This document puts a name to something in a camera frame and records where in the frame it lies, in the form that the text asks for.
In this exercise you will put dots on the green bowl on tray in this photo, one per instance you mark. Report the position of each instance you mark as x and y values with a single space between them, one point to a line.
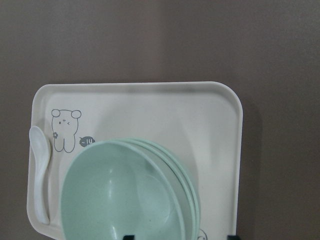
184 175

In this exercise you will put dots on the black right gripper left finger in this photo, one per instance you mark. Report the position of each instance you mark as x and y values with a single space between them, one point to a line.
129 237

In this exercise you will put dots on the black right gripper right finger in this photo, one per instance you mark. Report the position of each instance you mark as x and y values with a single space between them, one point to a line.
233 237

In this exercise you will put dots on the white plastic spoon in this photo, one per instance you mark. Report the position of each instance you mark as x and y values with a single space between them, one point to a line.
41 148

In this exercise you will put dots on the beige plastic tray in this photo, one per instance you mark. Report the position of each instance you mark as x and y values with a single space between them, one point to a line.
199 122

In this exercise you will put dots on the green bowl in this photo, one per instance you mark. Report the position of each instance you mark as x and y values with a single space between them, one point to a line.
184 175
184 204
112 189

